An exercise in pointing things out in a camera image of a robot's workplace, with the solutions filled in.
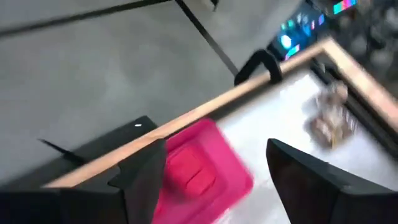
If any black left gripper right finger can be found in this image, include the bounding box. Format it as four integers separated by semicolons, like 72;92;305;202
266;138;398;224

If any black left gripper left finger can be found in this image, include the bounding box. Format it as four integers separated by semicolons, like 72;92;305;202
0;138;167;224

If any tan foil spice packet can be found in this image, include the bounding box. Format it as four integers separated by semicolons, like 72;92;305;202
303;99;358;149

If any pink plastic bin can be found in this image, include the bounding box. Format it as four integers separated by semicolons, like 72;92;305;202
151;117;255;224

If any black table clamp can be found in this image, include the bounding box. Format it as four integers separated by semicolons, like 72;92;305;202
233;49;283;86

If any computer tower with coloured lights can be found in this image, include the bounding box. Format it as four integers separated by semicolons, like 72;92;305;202
267;0;358;60

